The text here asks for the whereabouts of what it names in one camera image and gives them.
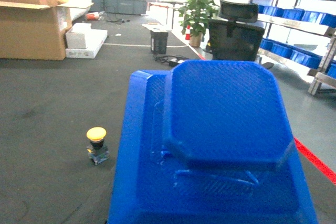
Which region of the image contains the blue plastic block part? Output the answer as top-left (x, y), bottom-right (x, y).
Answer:
top-left (107, 60), bottom-right (318, 223)

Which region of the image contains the stainless steel shelf rack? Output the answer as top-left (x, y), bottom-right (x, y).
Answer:
top-left (258, 0), bottom-right (335, 95)

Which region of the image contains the black power supply box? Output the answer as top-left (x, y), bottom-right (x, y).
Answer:
top-left (150, 29), bottom-right (169, 55)

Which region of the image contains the green potted plant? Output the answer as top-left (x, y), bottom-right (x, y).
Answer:
top-left (178, 0), bottom-right (219, 47)

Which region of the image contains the black office chair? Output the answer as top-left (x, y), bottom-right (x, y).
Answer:
top-left (208, 0), bottom-right (265, 62)

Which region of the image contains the white flat box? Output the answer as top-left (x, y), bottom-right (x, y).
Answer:
top-left (66, 29), bottom-right (108, 59)

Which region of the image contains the grey storage crate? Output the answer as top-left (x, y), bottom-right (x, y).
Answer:
top-left (104, 0), bottom-right (148, 15)

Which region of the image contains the white small box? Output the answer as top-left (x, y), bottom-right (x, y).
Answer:
top-left (66, 23), bottom-right (91, 49)

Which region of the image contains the large open cardboard box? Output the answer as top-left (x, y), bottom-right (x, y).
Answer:
top-left (1, 0), bottom-right (93, 60)

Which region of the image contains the black power adapter with cable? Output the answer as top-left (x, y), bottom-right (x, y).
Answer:
top-left (153, 55), bottom-right (189, 67)

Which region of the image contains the yellow push button switch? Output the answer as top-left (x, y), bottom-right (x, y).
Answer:
top-left (86, 126), bottom-right (110, 165)

